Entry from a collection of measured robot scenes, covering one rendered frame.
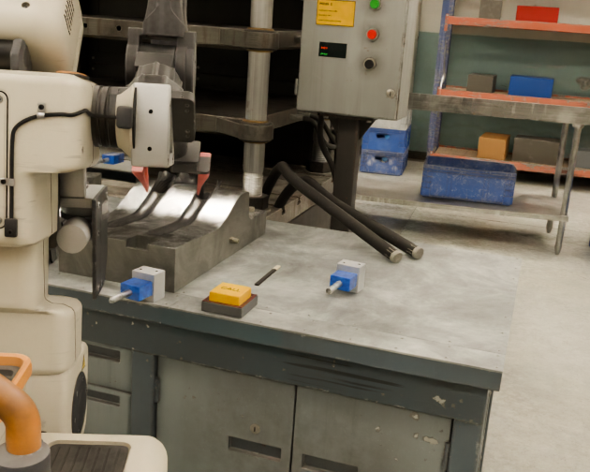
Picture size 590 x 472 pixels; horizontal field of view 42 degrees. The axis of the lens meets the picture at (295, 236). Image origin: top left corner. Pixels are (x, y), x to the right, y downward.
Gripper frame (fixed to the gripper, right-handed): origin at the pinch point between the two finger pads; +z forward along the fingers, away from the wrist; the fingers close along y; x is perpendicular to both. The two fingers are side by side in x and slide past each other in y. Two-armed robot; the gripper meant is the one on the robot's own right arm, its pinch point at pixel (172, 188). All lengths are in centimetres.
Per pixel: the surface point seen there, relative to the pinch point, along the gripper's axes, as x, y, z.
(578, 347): -101, -167, 163
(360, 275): 6.9, -37.9, 14.6
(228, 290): 18.0, -11.7, 8.7
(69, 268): 4.7, 20.5, 18.3
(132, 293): 19.2, 5.6, 9.4
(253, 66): -71, -15, 14
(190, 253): 4.7, -3.7, 12.6
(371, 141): -465, -132, 315
